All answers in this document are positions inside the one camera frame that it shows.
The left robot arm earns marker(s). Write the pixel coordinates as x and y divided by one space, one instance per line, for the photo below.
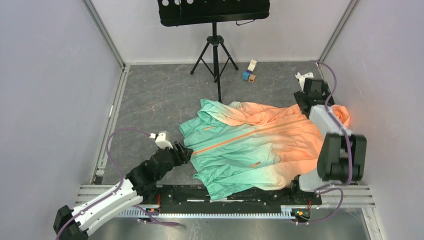
140 184

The green and orange jacket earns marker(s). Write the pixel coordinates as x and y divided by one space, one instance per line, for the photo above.
244 145

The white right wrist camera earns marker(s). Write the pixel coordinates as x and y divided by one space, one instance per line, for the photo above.
302 78

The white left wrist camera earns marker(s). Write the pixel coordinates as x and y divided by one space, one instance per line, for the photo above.
162 140

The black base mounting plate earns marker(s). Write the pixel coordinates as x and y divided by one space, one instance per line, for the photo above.
195 199

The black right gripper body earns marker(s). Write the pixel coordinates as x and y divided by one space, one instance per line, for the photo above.
298 96

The black music stand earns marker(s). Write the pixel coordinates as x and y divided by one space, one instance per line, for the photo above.
215 55

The brown wooden toy cube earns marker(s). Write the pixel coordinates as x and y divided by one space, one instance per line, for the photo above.
252 78

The grey slotted cable duct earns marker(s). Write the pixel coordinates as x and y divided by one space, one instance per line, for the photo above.
283 213

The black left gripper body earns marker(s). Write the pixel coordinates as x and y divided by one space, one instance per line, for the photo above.
176 159

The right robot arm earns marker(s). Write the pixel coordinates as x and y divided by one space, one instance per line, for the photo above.
341 160

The blue toy cube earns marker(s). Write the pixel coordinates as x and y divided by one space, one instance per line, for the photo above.
246 75

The white toy block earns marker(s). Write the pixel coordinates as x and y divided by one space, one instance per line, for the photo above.
252 65

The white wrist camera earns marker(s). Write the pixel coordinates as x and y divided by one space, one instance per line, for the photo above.
302 78
162 140

